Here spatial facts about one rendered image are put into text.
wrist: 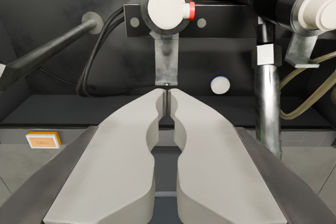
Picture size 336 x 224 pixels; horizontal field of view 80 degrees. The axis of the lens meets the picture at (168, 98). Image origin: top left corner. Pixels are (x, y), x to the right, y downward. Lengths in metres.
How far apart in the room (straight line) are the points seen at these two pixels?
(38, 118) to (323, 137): 0.53
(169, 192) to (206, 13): 0.63
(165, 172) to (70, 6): 0.62
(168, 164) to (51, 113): 0.52
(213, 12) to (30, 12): 0.34
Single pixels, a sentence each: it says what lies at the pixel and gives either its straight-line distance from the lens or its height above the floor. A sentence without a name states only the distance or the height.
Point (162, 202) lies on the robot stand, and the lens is 0.78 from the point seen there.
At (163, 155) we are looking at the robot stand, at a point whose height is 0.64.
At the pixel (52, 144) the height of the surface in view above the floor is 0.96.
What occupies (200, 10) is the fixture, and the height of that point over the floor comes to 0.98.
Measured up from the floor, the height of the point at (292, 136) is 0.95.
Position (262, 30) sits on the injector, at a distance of 0.18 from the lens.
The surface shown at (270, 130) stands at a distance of 0.17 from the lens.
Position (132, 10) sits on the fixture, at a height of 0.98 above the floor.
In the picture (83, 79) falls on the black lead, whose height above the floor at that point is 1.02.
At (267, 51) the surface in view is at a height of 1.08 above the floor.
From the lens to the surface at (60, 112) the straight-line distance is 0.46.
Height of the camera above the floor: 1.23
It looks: 59 degrees down
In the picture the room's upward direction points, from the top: 180 degrees counter-clockwise
